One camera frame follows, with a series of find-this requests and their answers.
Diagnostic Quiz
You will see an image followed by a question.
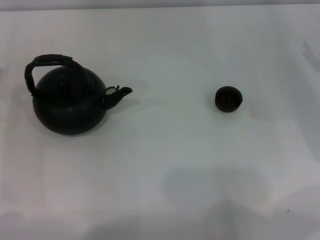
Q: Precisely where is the small dark teacup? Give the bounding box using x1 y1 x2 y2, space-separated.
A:
214 85 244 114

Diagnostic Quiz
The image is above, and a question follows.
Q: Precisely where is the black round teapot with handle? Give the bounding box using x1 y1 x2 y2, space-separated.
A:
24 53 134 136

